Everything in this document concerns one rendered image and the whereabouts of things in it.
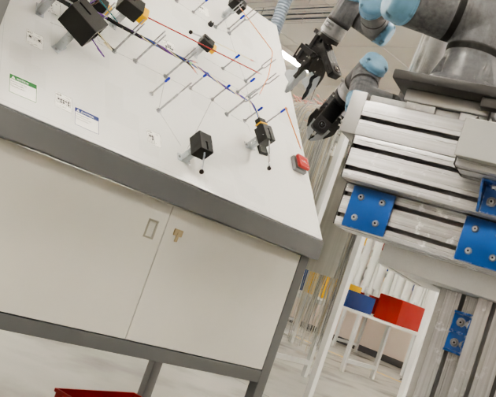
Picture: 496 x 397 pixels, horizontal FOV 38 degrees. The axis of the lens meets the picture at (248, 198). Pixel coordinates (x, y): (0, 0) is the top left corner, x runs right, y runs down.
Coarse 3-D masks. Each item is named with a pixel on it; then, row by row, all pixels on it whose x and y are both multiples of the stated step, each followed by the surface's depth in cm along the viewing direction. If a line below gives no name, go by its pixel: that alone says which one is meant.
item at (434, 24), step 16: (384, 0) 146; (400, 0) 139; (416, 0) 138; (432, 0) 138; (448, 0) 138; (384, 16) 144; (400, 16) 141; (416, 16) 140; (432, 16) 139; (448, 16) 139; (432, 32) 142
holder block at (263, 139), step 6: (258, 126) 229; (264, 126) 227; (270, 126) 230; (258, 132) 228; (264, 132) 227; (270, 132) 228; (258, 138) 228; (264, 138) 226; (270, 138) 227; (264, 144) 229
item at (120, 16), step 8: (120, 0) 204; (128, 0) 202; (136, 0) 205; (120, 8) 204; (128, 8) 204; (136, 8) 204; (144, 8) 206; (120, 16) 208; (128, 16) 206; (136, 16) 206; (112, 24) 210
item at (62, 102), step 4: (56, 92) 179; (56, 96) 178; (60, 96) 179; (64, 96) 180; (56, 100) 177; (60, 100) 178; (64, 100) 180; (68, 100) 181; (56, 104) 177; (60, 104) 178; (64, 104) 179; (68, 104) 180; (60, 108) 177; (64, 108) 178; (68, 108) 179; (68, 112) 179
